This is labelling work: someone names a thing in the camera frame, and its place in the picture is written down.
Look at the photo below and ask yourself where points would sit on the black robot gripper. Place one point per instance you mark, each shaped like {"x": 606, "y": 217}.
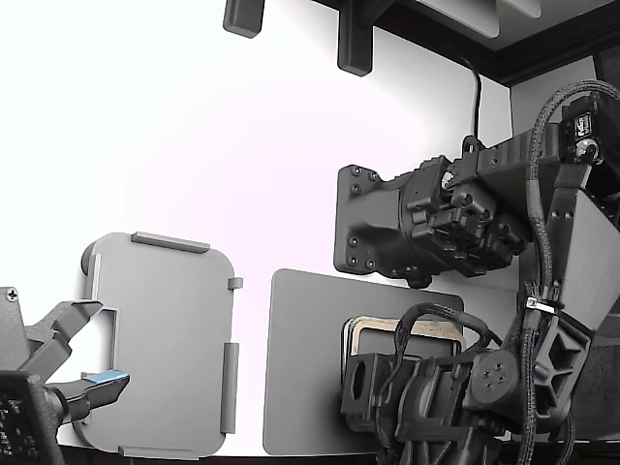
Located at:
{"x": 436, "y": 387}

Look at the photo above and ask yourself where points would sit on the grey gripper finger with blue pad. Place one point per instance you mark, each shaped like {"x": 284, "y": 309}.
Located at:
{"x": 53, "y": 339}
{"x": 97, "y": 390}

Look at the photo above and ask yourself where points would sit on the black six-joint robot arm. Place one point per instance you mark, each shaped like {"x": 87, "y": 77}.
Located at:
{"x": 368, "y": 218}

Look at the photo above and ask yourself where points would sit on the dark grey flat mat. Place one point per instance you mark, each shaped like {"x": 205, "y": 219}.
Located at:
{"x": 305, "y": 363}

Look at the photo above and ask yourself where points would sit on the grey plastic frame holder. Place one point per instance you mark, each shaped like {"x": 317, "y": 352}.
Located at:
{"x": 164, "y": 329}

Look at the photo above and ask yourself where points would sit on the large black wall bracket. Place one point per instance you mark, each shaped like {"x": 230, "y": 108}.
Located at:
{"x": 355, "y": 43}

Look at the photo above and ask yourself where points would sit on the black enclosure frame beam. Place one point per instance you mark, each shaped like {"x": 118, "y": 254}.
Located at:
{"x": 436, "y": 34}

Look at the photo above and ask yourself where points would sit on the small black wall bracket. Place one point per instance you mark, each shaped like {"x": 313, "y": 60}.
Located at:
{"x": 242, "y": 17}

